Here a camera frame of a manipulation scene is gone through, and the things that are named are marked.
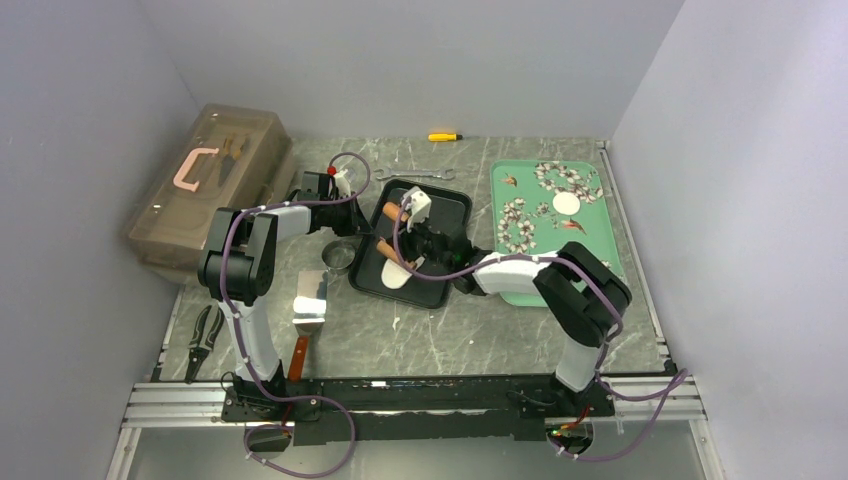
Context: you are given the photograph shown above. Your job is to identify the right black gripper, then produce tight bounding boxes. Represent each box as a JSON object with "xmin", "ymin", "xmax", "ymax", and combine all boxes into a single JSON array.
[{"xmin": 387, "ymin": 211, "xmax": 453, "ymax": 271}]

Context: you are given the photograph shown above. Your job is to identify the wooden double-ended dough roller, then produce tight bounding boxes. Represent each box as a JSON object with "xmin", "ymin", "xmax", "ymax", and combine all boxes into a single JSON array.
[{"xmin": 376, "ymin": 202, "xmax": 425, "ymax": 269}]

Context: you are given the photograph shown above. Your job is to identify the black baking tray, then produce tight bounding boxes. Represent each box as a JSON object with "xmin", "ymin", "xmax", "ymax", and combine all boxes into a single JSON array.
[{"xmin": 348, "ymin": 179, "xmax": 472, "ymax": 309}]

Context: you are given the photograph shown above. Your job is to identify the white dough ball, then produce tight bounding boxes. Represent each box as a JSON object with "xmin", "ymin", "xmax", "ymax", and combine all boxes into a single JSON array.
[{"xmin": 380, "ymin": 259, "xmax": 412, "ymax": 290}]

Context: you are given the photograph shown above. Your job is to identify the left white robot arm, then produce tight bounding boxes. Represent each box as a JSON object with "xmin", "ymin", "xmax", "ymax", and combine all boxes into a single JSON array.
[{"xmin": 197, "ymin": 167, "xmax": 369, "ymax": 420}]

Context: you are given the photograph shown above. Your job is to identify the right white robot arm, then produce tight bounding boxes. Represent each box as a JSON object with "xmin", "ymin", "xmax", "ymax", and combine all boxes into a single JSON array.
[{"xmin": 385, "ymin": 224, "xmax": 633, "ymax": 415}]

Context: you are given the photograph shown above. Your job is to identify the flat white dumpling wrapper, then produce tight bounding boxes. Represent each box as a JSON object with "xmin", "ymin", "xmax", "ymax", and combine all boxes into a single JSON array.
[{"xmin": 552, "ymin": 191, "xmax": 581, "ymax": 216}]

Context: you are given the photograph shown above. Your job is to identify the silver wrench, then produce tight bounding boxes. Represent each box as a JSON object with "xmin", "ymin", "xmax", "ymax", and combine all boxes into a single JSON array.
[{"xmin": 373, "ymin": 168, "xmax": 456, "ymax": 181}]

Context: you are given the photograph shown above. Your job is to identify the green floral tray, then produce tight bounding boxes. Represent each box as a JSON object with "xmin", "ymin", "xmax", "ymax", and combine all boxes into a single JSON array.
[{"xmin": 491, "ymin": 160, "xmax": 623, "ymax": 276}]

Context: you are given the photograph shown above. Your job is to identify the yellow screwdriver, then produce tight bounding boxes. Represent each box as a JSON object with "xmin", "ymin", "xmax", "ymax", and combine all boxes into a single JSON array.
[{"xmin": 428, "ymin": 133, "xmax": 463, "ymax": 143}]

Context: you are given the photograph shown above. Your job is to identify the translucent brown toolbox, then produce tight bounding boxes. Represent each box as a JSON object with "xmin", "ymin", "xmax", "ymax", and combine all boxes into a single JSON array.
[{"xmin": 125, "ymin": 103, "xmax": 297, "ymax": 284}]

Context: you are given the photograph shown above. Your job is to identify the black pliers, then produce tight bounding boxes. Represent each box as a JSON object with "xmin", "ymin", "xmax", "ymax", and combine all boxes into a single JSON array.
[{"xmin": 183, "ymin": 305, "xmax": 225, "ymax": 384}]

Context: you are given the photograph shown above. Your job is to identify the metal ring cutter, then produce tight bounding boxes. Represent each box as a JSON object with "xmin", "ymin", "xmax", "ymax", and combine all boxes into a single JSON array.
[{"xmin": 321, "ymin": 240, "xmax": 357, "ymax": 273}]

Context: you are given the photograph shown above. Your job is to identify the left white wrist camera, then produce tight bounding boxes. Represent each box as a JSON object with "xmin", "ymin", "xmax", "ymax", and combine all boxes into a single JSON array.
[{"xmin": 333, "ymin": 168, "xmax": 355, "ymax": 198}]

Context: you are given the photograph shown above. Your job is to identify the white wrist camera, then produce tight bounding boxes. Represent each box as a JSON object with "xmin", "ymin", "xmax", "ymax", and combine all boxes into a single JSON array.
[
  {"xmin": 333, "ymin": 168, "xmax": 355, "ymax": 198},
  {"xmin": 401, "ymin": 187, "xmax": 432, "ymax": 232}
]

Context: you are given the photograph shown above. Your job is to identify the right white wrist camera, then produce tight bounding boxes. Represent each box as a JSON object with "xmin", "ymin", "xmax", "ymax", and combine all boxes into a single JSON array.
[{"xmin": 401, "ymin": 187, "xmax": 432, "ymax": 232}]

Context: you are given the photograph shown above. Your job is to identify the metal spatula orange handle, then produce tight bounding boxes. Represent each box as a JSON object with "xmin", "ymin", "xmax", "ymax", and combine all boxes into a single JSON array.
[{"xmin": 287, "ymin": 270, "xmax": 329, "ymax": 382}]

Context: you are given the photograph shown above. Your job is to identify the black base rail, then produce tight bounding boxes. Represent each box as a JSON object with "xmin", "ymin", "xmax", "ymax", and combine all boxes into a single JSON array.
[{"xmin": 221, "ymin": 374, "xmax": 615, "ymax": 446}]

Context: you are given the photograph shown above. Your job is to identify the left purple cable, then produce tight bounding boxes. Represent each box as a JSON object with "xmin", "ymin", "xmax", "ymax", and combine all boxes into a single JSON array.
[{"xmin": 217, "ymin": 152, "xmax": 372, "ymax": 480}]

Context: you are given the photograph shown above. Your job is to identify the purple cable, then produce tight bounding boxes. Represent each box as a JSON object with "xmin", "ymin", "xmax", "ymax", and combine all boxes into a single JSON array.
[
  {"xmin": 217, "ymin": 152, "xmax": 372, "ymax": 480},
  {"xmin": 392, "ymin": 211, "xmax": 690, "ymax": 464}
]

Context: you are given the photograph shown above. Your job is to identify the aluminium frame rail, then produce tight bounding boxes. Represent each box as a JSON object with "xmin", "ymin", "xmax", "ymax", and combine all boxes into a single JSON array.
[{"xmin": 122, "ymin": 382, "xmax": 226, "ymax": 428}]

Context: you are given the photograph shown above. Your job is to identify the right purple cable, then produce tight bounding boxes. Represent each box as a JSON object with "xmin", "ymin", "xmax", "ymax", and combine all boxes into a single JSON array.
[{"xmin": 392, "ymin": 211, "xmax": 690, "ymax": 464}]

